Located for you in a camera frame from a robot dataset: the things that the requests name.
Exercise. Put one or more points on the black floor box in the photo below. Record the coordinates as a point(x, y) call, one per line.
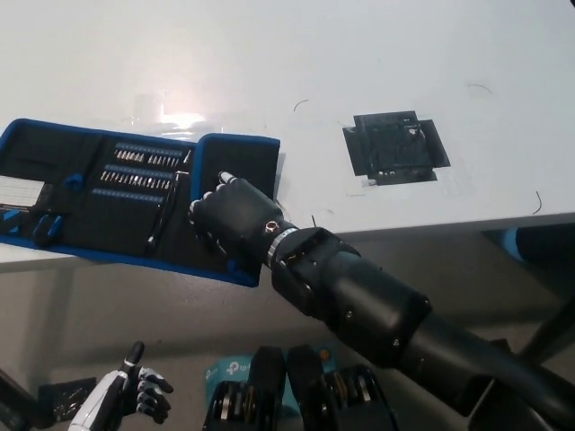
point(63, 397)

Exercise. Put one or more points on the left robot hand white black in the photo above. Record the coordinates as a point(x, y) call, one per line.
point(105, 399)

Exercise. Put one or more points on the black slanted bar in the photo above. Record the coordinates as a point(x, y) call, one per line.
point(11, 404)

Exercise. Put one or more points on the small silver bit adapter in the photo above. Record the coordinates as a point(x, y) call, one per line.
point(188, 155)

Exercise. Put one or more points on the black toolkit roll blue trim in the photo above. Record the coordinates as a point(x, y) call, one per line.
point(242, 157)

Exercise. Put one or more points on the teal router box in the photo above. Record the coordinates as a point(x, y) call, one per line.
point(229, 370)

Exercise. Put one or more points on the blue bit holder strip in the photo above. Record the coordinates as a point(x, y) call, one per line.
point(135, 168)
point(148, 146)
point(126, 194)

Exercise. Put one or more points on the black blue clip tool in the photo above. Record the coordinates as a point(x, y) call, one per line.
point(48, 229)

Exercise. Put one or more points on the right robot hand black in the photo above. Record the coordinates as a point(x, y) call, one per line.
point(242, 215)

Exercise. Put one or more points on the blue plastic pry pick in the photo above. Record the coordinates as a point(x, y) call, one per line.
point(9, 221)

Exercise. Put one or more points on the blue round suction cup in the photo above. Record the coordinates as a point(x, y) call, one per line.
point(72, 182)

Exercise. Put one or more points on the blue object under table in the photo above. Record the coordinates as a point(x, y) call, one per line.
point(510, 244)

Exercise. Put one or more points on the black table leg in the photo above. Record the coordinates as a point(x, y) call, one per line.
point(550, 323)

